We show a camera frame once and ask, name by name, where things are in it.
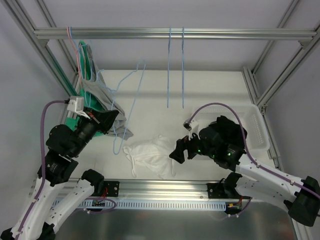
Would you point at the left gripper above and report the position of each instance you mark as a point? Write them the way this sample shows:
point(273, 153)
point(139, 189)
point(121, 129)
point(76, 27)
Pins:
point(100, 119)

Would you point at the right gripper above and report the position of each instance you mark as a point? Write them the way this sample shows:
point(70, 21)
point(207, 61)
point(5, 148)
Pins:
point(189, 146)

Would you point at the white tank top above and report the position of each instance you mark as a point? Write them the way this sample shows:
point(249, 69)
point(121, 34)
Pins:
point(152, 154)

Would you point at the black tank top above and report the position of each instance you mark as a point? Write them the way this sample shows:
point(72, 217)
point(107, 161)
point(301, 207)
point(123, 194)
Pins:
point(229, 131)

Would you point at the blue hanger of black top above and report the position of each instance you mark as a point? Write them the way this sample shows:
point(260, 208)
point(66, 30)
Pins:
point(168, 68)

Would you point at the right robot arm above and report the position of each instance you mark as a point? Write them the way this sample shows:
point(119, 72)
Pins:
point(226, 146)

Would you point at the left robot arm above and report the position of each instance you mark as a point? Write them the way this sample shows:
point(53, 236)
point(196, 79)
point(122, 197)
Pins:
point(41, 221)

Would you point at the grey tank top on hanger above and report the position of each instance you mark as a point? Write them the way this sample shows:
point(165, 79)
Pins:
point(103, 97)

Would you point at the white plastic basket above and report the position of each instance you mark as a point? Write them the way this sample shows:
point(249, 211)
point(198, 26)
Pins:
point(251, 119)

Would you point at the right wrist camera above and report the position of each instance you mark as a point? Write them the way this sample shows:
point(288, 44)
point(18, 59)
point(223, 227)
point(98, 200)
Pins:
point(193, 128)

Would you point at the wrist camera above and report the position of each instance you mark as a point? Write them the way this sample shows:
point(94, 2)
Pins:
point(193, 128)
point(76, 106)

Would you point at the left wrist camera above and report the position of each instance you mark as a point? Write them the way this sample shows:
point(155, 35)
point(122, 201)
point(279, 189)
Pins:
point(76, 106)

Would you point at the white cable duct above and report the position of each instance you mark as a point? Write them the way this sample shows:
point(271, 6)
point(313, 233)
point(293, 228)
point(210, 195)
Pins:
point(135, 204)

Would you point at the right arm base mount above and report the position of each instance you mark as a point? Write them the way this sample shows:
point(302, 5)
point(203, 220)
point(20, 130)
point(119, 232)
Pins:
point(216, 190)

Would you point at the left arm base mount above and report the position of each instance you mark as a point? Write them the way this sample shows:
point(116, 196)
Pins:
point(110, 188)

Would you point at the pink wire hanger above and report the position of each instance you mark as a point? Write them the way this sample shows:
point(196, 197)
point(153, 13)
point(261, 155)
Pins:
point(73, 44)

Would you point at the aluminium frame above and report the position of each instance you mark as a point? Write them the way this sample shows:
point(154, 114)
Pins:
point(226, 42)

